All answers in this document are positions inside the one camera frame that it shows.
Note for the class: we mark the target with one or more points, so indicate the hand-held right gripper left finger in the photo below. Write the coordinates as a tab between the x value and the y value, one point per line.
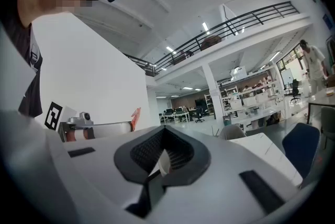
136	157

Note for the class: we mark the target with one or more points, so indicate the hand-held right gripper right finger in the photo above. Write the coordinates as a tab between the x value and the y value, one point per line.
193	162

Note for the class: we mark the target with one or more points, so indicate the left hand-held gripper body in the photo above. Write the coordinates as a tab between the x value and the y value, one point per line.
78	122

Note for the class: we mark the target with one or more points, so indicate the strawberry piece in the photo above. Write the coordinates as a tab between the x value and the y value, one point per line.
136	118

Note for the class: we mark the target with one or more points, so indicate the black office chair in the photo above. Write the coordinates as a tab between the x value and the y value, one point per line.
199	114
295	90

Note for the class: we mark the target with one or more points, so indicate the grey upholstered chair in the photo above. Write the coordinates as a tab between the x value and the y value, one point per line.
231	132

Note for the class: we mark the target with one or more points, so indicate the person's dark shirt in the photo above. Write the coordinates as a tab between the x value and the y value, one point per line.
28	71

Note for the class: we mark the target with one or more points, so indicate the white storage shelving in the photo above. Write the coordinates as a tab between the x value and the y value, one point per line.
251	100

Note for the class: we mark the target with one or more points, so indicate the dark blue chair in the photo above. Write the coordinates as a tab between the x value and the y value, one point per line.
301	148

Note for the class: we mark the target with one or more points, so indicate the black balcony railing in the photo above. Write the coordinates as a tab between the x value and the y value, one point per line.
225	26

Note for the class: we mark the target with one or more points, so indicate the grey-green chair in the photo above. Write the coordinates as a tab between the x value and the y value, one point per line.
328	123

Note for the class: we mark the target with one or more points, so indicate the black-legged side table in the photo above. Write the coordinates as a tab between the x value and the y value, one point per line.
322	101

